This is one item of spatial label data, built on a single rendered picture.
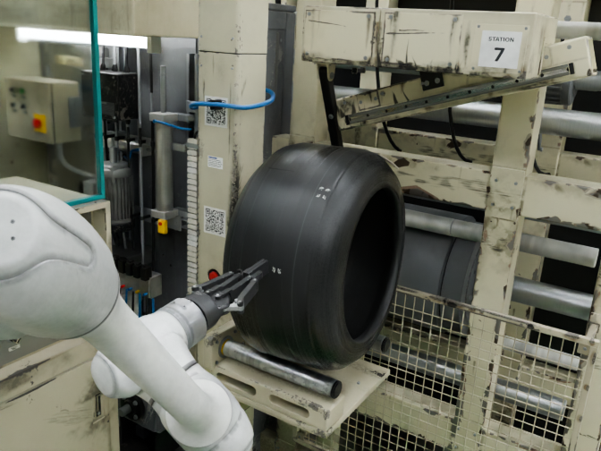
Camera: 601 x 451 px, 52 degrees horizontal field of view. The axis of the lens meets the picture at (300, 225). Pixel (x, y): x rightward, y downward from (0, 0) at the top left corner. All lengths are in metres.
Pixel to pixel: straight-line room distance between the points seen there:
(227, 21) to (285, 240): 0.56
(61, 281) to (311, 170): 0.96
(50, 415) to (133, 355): 0.99
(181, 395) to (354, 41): 1.08
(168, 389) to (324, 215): 0.60
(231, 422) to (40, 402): 0.80
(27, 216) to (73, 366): 1.30
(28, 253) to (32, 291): 0.03
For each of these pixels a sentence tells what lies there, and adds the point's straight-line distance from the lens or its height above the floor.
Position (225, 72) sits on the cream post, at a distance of 1.57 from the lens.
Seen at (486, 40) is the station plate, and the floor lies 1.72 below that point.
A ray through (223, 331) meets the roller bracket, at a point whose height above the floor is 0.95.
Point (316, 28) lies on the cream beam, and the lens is 1.72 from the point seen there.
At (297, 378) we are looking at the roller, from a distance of 1.55.
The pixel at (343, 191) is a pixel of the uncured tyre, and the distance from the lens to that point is 1.35.
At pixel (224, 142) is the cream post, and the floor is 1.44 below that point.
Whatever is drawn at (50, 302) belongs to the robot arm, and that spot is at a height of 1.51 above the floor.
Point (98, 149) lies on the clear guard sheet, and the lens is 1.66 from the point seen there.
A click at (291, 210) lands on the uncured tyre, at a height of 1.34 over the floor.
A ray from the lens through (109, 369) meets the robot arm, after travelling 1.03.
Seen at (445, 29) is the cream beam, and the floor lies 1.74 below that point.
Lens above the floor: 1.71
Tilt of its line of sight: 17 degrees down
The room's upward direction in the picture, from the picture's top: 3 degrees clockwise
